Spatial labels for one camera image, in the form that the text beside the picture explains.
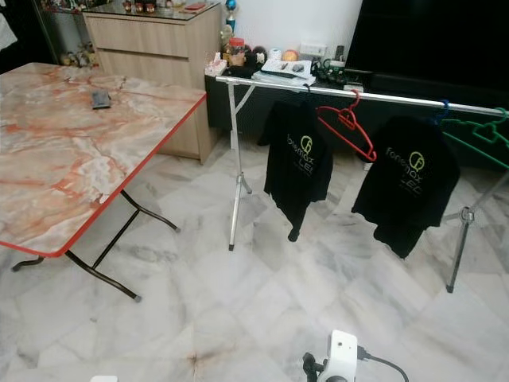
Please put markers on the black logo T-shirt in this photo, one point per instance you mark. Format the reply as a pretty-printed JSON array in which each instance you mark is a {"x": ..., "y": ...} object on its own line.
[
  {"x": 406, "y": 199},
  {"x": 294, "y": 171}
]

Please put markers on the red plastic hanger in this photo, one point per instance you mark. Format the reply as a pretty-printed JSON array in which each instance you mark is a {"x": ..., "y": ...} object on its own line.
[{"x": 347, "y": 119}]

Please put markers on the green plastic hanger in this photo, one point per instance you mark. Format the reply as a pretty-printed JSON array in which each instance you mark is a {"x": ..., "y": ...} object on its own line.
[{"x": 477, "y": 131}]

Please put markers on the blue plastic hanger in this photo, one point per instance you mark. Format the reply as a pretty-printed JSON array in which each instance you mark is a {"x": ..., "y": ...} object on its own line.
[{"x": 445, "y": 106}]

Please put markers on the silver metal clothes rack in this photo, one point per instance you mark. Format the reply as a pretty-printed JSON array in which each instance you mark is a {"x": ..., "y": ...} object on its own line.
[{"x": 398, "y": 101}]

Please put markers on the green remote holder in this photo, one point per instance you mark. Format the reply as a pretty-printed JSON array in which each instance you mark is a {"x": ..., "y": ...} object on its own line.
[{"x": 328, "y": 72}]

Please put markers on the stack of papers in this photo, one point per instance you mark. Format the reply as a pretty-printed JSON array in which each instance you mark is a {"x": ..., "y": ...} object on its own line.
[{"x": 286, "y": 69}]

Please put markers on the pink white tissue box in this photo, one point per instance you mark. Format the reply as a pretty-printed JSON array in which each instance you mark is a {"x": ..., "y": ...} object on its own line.
[{"x": 215, "y": 68}]

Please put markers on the black round plush toys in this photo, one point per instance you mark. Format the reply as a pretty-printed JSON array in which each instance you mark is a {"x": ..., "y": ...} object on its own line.
[{"x": 255, "y": 56}]

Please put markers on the red lid jar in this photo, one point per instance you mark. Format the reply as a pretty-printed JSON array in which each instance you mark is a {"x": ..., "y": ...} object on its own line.
[{"x": 235, "y": 53}]

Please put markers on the black television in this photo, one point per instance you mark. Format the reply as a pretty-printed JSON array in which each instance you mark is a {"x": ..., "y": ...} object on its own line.
[{"x": 421, "y": 40}]

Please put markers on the light wooden cabinet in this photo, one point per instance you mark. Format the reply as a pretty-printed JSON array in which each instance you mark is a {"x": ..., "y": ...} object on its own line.
[{"x": 151, "y": 48}]

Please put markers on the blue trophy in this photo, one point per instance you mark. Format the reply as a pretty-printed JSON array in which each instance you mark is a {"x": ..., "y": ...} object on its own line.
[{"x": 231, "y": 9}]

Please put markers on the red packet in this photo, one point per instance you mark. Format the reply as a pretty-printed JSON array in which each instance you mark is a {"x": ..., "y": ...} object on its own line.
[{"x": 195, "y": 6}]

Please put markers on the white fabric bundle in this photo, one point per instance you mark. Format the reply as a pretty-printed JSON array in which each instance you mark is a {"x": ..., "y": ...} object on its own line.
[{"x": 8, "y": 30}]

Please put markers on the glass display shelf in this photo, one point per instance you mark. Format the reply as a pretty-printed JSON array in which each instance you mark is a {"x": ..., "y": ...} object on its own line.
[{"x": 64, "y": 32}]

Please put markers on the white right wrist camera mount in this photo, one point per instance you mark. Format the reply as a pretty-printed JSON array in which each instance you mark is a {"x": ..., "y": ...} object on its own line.
[{"x": 340, "y": 350}]

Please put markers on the white wall socket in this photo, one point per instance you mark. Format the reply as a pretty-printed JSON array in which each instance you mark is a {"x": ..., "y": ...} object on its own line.
[{"x": 313, "y": 49}]

